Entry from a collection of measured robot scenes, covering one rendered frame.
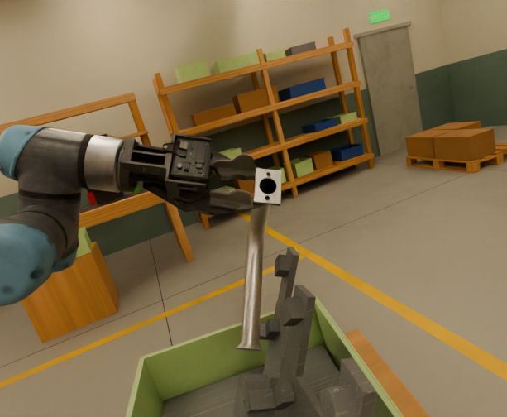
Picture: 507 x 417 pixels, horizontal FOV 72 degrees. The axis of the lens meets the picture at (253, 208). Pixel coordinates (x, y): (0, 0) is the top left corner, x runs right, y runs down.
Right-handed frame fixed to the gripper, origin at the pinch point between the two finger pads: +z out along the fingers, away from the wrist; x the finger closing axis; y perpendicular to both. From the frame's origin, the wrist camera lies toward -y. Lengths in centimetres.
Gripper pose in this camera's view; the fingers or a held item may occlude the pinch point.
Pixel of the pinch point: (262, 189)
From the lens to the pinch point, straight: 53.3
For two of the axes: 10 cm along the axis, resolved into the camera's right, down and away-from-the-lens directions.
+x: 0.7, -9.4, 3.3
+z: 9.8, 1.2, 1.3
